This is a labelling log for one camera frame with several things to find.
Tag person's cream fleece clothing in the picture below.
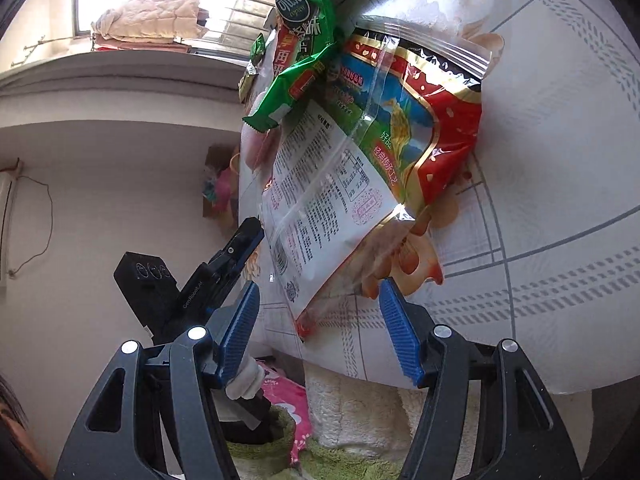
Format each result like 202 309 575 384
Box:
302 360 481 467

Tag pink floral cloth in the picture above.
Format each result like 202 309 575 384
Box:
257 358 313 467

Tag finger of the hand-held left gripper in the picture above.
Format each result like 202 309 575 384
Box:
212 252 257 311
207 216 265 273

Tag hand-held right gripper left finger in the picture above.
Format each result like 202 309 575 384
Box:
54 280 261 480

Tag cardboard box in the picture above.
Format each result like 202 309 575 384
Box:
201 145 242 222

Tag green red snack bag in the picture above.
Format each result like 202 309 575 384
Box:
242 0 347 134

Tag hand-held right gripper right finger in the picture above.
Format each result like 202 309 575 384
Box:
378 277 583 480

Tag window grille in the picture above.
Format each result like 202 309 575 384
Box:
197 0 288 48

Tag folded cream quilt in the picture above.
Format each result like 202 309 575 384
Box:
91 0 210 42

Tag white wall unit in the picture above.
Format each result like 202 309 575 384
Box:
0 170 22 288

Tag person's left hand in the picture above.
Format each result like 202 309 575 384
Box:
220 357 265 423

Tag red gold snack bag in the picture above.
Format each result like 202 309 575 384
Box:
239 27 495 337

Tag wall cable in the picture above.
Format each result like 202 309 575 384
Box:
7 159 55 277

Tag dark green packet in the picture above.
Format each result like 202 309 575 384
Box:
248 32 269 65

